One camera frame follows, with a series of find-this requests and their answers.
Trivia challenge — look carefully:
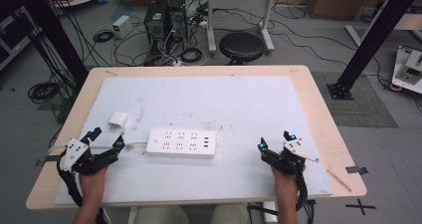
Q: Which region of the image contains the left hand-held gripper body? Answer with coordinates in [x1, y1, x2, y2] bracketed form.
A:
[62, 137, 119, 176]

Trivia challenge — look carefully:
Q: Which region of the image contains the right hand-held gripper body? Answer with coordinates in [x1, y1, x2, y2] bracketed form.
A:
[260, 137, 320, 177]

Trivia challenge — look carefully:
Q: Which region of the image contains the person's right hand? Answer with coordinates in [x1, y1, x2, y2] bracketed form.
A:
[270, 164, 307, 200]

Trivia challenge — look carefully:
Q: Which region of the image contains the person's left hand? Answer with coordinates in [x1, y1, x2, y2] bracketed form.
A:
[78, 164, 109, 200]

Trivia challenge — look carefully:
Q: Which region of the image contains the white plug adapter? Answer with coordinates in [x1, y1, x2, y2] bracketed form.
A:
[107, 112, 129, 130]

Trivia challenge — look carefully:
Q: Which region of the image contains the grey tape strip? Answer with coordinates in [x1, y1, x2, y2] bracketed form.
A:
[35, 154, 65, 167]

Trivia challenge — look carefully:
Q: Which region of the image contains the wooden table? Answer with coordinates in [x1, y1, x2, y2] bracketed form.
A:
[25, 64, 368, 212]

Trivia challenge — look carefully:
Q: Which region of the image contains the thin wooden stick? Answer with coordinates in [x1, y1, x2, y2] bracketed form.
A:
[325, 168, 353, 194]

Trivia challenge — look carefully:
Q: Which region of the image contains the white power strip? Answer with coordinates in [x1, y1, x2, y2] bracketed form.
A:
[145, 127, 217, 160]

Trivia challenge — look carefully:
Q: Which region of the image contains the white table mat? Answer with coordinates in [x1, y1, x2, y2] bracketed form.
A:
[53, 75, 334, 206]

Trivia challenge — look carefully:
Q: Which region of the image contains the person's right leg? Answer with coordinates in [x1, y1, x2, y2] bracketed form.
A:
[209, 203, 251, 224]

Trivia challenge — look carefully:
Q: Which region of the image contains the person's leg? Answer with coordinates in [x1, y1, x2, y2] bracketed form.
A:
[209, 203, 251, 224]
[133, 205, 191, 224]

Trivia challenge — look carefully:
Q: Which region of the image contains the grey floor mat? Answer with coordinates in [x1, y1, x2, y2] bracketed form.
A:
[311, 71, 399, 129]

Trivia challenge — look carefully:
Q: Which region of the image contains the person's left leg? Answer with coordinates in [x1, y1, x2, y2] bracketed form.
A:
[133, 205, 191, 224]

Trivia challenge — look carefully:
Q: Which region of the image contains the black round stool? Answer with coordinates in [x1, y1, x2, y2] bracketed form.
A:
[218, 31, 266, 66]

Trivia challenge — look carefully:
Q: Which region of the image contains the white power supply box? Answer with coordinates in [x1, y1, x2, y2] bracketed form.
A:
[111, 15, 134, 40]

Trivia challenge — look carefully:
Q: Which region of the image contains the grey metal rack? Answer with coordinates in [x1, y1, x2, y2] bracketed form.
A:
[0, 5, 43, 72]

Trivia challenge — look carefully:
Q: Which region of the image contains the black computer tower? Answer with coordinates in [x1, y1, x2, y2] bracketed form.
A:
[143, 0, 169, 43]
[166, 0, 189, 43]

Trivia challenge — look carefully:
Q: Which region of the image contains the white electronic device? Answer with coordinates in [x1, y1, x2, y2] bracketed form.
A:
[391, 46, 422, 96]

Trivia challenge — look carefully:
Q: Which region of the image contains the large cardboard box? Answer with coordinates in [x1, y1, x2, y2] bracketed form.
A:
[306, 0, 373, 22]

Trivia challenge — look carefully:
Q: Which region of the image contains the white power strip cable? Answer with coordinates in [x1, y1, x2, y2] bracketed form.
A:
[48, 140, 149, 156]

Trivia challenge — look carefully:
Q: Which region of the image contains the black cable coil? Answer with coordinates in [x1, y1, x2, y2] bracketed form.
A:
[179, 47, 205, 65]
[27, 81, 62, 105]
[92, 29, 115, 44]

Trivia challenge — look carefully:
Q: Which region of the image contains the black metal post with base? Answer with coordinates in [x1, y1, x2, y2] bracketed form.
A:
[325, 0, 422, 101]

